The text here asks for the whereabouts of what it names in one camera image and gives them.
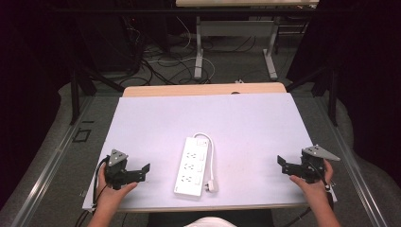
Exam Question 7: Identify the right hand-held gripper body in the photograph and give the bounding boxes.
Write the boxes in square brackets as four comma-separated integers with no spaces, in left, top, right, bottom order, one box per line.
[300,144,341,184]

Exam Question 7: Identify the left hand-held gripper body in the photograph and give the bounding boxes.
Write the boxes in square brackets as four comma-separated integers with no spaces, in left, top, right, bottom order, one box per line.
[103,148,130,191]

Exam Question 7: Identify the person's left hand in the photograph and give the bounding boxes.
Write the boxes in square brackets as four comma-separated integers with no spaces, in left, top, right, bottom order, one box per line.
[96,170,139,216]

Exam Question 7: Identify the person's right hand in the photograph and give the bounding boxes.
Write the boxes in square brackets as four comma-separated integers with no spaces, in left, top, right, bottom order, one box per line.
[289,158,335,210]

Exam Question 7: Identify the white power strip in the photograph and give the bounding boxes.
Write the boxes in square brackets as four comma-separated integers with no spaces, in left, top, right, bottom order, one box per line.
[173,136,210,198]

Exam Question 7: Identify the white table mat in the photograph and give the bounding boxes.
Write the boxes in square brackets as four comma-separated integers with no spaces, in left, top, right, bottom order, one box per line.
[81,92,315,213]

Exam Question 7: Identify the person's dark trousers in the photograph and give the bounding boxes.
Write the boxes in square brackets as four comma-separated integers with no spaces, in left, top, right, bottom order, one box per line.
[147,208,276,227]

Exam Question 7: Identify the white power plug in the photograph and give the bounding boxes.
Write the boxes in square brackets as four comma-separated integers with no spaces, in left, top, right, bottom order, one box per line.
[204,179,219,193]

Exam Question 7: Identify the black metal stand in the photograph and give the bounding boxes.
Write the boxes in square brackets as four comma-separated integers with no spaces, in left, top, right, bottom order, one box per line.
[69,64,126,126]
[285,64,340,128]

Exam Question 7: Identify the person's white shirt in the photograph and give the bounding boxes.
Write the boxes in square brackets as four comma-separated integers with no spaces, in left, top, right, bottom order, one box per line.
[183,216,238,227]

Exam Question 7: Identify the wooden table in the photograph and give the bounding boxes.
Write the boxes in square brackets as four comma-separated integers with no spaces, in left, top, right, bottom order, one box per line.
[122,81,288,98]

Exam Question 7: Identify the dark curtain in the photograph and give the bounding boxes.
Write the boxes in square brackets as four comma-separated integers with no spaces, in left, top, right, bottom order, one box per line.
[0,0,78,211]
[285,0,401,187]

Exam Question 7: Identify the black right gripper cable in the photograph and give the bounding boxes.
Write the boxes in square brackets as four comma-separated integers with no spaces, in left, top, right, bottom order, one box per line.
[283,162,337,227]

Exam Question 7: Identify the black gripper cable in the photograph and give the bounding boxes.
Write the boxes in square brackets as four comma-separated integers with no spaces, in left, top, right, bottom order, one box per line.
[74,156,110,227]
[283,162,337,227]

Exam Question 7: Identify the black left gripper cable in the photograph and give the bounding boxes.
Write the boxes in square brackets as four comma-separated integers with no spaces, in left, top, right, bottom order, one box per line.
[74,156,110,227]

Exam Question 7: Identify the metal floor rail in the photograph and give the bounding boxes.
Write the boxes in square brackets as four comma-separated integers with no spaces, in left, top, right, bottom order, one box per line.
[9,96,96,227]
[313,96,390,227]

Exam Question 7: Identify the black floor socket frame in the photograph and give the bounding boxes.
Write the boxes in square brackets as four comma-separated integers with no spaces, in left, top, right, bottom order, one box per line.
[72,128,93,144]

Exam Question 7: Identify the white power strip cable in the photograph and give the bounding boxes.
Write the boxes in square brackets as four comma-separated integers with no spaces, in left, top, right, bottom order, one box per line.
[192,131,216,182]

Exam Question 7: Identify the tangle of floor cables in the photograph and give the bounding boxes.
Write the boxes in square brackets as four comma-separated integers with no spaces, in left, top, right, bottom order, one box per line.
[119,15,263,87]

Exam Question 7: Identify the white metal desk frame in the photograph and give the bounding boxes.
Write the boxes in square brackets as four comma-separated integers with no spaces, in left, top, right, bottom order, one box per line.
[175,0,320,81]

